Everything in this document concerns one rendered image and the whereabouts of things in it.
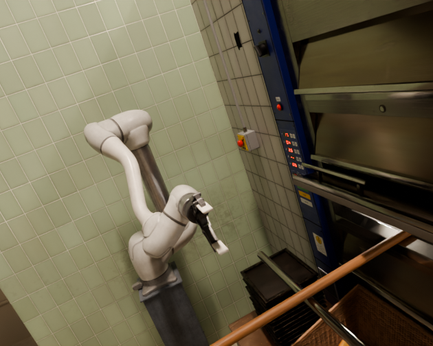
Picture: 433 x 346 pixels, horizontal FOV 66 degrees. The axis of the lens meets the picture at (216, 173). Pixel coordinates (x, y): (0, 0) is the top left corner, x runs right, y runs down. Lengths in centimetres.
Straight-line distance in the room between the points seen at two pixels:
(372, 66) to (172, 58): 130
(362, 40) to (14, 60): 162
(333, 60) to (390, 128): 27
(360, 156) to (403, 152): 16
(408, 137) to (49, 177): 172
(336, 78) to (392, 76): 21
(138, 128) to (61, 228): 83
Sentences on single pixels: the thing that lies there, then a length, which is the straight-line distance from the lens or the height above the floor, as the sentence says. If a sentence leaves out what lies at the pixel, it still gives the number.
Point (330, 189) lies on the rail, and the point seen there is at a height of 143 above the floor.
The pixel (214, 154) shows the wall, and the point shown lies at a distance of 214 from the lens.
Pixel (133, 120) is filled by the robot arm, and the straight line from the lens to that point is 161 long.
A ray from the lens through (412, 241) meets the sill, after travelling 129.
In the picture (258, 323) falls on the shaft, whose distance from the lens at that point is 106.
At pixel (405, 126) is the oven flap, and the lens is 106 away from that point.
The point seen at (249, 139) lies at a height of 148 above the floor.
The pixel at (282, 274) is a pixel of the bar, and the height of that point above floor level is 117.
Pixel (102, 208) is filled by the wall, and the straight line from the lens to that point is 209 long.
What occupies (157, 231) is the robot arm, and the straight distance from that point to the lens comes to 122.
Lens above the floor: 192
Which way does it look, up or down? 18 degrees down
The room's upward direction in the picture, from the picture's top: 20 degrees counter-clockwise
